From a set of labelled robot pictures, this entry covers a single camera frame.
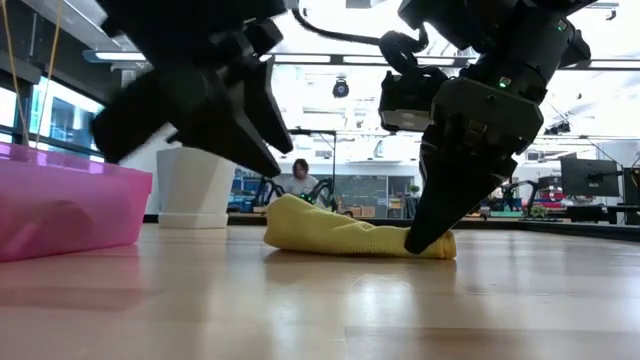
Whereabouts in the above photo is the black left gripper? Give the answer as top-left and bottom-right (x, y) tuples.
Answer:
(89, 57), (296, 179)

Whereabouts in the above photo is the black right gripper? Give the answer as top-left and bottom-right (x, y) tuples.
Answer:
(403, 77), (546, 256)

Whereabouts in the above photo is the yellow microfiber towel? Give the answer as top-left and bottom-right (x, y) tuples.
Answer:
(263, 193), (458, 261)

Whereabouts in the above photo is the pink plastic basket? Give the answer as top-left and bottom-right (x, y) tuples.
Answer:
(0, 141), (154, 264)

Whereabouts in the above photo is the person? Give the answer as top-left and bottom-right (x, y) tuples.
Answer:
(282, 158), (322, 198)

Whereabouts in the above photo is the white hexagonal planter pot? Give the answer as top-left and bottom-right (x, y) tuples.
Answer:
(156, 145), (238, 230)

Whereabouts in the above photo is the black computer monitor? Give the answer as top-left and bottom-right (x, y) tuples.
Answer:
(622, 166), (640, 207)
(559, 156), (621, 198)

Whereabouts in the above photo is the black framed window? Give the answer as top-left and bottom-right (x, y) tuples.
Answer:
(0, 74), (107, 164)

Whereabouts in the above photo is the overhead rig light bar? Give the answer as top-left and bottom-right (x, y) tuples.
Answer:
(82, 48), (640, 72)

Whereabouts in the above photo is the black background stand frame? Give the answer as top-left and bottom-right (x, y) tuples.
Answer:
(287, 128), (338, 201)

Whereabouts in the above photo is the black overhead camera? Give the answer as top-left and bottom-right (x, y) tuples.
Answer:
(331, 76), (352, 99)

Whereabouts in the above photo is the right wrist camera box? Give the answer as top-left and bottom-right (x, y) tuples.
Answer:
(378, 67), (450, 134)

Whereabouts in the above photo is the orange extension cable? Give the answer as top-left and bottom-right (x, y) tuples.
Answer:
(1, 0), (65, 151)

